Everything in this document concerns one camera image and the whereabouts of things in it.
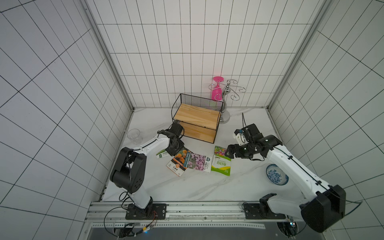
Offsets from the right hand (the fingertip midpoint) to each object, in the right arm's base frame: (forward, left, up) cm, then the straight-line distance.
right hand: (226, 154), depth 78 cm
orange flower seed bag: (0, +27, -13) cm, 30 cm away
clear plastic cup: (+16, +60, -9) cm, 62 cm away
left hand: (+5, +27, -9) cm, 29 cm away
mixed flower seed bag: (+5, +39, -14) cm, 41 cm away
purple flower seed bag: (0, +14, -13) cm, 19 cm away
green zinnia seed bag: (+1, +1, -13) cm, 14 cm away
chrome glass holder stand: (+38, -1, +14) cm, 41 cm away
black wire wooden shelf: (+24, +15, +3) cm, 28 cm away
